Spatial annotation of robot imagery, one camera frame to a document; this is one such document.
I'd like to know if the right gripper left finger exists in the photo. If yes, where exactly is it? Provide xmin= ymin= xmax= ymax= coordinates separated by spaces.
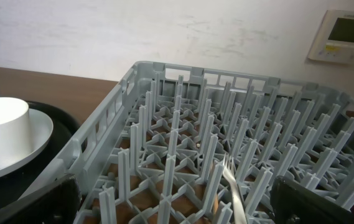
xmin=0 ymin=174 xmax=82 ymax=224

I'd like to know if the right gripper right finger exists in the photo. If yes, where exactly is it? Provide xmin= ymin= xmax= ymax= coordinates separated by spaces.
xmin=270 ymin=175 xmax=354 ymax=224

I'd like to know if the white cup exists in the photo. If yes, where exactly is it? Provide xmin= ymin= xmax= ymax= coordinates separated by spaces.
xmin=0 ymin=97 xmax=33 ymax=169

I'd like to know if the grey dishwasher rack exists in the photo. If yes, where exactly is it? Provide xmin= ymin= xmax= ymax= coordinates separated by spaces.
xmin=26 ymin=62 xmax=354 ymax=223

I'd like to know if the round black serving tray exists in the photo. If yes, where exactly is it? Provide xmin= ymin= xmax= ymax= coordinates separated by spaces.
xmin=0 ymin=101 xmax=80 ymax=209

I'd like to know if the white plastic fork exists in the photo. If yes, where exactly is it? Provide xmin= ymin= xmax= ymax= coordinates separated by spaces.
xmin=223 ymin=152 xmax=248 ymax=224

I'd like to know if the light grey plate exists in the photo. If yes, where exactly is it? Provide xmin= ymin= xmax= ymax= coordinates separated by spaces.
xmin=0 ymin=109 xmax=54 ymax=177

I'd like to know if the white wall control panel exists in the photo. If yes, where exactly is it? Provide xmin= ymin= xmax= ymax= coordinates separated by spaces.
xmin=308 ymin=9 xmax=354 ymax=64

